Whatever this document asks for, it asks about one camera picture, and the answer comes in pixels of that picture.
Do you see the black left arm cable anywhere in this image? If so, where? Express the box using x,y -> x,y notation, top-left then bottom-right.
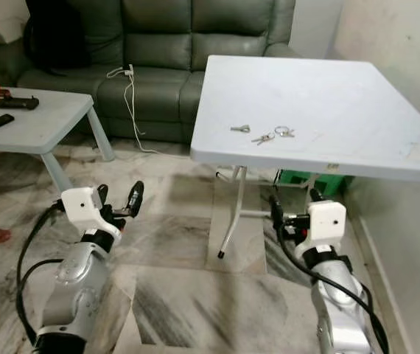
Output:
15,202 -> 65,347

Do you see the silver key bunch with ring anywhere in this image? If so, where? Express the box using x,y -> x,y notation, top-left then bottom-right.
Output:
251,126 -> 296,146

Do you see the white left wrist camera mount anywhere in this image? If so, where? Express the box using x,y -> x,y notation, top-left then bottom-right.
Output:
60,186 -> 112,237

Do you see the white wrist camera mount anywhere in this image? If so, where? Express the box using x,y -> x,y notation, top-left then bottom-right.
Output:
60,186 -> 112,237
305,198 -> 348,249

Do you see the green leather sofa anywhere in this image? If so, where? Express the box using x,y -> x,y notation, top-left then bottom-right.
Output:
2,0 -> 304,145

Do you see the green plastic crate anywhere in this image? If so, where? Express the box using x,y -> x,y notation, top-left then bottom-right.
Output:
276,169 -> 352,199

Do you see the black handheld controller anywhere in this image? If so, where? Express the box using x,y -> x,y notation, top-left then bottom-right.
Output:
0,94 -> 40,111

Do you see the black backpack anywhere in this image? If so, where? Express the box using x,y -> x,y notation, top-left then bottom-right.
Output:
24,0 -> 87,75

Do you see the large white folding table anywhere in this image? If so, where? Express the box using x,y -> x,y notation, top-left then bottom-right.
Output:
189,55 -> 420,260

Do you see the small pale blue table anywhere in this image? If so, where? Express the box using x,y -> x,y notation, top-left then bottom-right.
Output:
0,91 -> 116,195

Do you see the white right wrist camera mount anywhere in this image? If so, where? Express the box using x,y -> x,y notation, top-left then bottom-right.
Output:
305,198 -> 348,249

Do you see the white charger cable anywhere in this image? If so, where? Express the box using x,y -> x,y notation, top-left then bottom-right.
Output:
106,64 -> 161,155

